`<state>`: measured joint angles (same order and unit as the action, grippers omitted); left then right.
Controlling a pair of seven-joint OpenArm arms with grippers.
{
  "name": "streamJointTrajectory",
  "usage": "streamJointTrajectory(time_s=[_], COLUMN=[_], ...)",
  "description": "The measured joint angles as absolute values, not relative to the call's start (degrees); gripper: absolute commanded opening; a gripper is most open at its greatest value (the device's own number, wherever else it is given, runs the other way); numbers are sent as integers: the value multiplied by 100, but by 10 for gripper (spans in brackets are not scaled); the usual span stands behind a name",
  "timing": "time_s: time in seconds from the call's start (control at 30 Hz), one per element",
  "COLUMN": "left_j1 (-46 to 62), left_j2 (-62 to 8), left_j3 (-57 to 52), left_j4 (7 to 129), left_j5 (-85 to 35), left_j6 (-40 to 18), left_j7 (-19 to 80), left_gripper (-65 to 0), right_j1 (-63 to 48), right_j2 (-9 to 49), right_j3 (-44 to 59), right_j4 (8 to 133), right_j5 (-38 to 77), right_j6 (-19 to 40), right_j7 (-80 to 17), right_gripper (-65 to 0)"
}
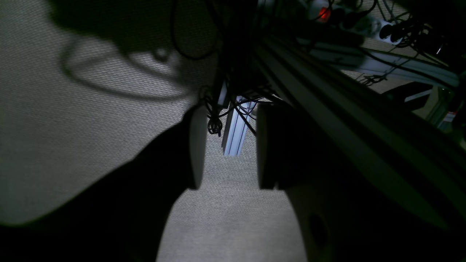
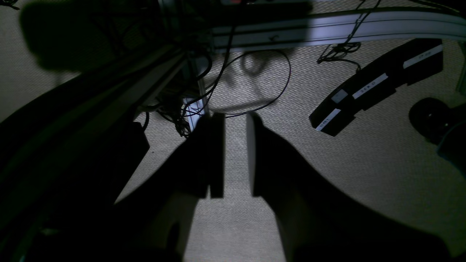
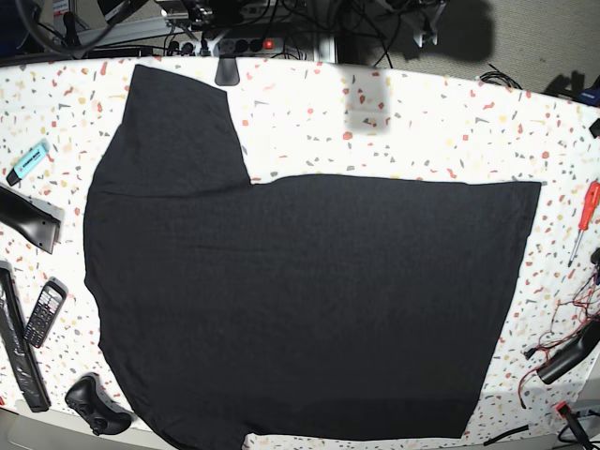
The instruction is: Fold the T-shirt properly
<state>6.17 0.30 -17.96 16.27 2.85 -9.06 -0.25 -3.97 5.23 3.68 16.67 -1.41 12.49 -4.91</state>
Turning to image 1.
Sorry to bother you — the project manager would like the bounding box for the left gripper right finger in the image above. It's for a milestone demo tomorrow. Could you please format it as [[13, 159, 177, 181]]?
[[256, 106, 465, 262]]

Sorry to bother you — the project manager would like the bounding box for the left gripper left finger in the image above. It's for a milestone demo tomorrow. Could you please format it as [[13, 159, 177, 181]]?
[[1, 104, 207, 262]]

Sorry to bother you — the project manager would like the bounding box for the aluminium table leg profile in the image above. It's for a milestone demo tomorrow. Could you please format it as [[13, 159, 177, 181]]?
[[222, 96, 257, 156]]

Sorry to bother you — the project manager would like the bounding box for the white power strip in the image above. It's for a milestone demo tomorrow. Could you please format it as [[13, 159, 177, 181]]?
[[305, 0, 404, 46]]

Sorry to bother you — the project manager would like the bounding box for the aluminium frame rail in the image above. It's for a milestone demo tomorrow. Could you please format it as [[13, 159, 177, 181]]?
[[253, 37, 465, 231]]

